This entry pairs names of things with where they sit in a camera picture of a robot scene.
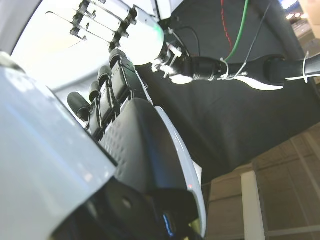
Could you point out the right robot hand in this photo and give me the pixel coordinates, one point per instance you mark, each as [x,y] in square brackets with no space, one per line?
[50,150]

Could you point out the white zip tie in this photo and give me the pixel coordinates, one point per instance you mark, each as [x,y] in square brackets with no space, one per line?
[226,72]
[305,67]

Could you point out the black cloth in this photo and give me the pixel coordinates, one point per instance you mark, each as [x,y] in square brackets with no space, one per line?
[225,112]

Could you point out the white upright bar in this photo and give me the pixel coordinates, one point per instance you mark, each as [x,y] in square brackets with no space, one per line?
[252,207]

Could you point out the grey metal frame structure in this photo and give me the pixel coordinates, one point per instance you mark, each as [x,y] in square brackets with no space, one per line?
[287,180]

